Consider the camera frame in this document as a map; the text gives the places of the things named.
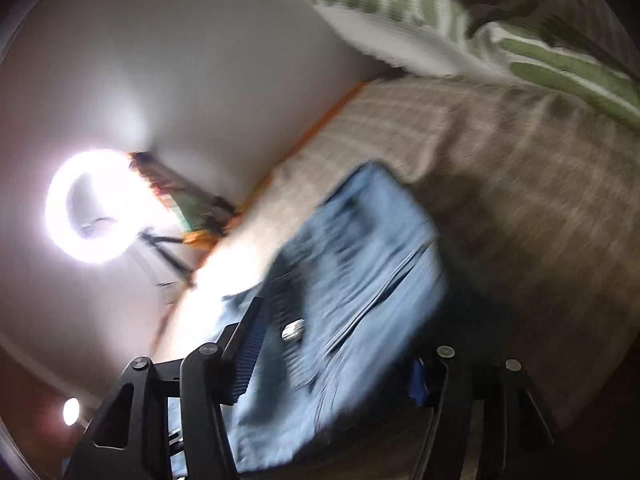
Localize light blue denim pants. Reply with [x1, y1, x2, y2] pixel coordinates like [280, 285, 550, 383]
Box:
[174, 162, 447, 474]

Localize orange bed edge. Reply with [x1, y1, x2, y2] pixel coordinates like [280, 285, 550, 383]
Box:
[182, 82, 368, 252]

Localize black tripod stand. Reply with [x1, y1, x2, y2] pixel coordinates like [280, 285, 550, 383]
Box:
[138, 229, 195, 289]

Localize small round lamp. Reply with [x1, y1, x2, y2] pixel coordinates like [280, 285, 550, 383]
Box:
[62, 398, 81, 427]

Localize beige checkered bed sheet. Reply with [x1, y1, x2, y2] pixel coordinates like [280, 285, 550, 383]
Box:
[154, 77, 640, 480]

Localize green white striped pillow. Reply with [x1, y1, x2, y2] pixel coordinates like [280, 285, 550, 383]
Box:
[306, 0, 639, 127]

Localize white ring light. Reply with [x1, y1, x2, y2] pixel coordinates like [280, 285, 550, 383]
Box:
[44, 148, 171, 264]

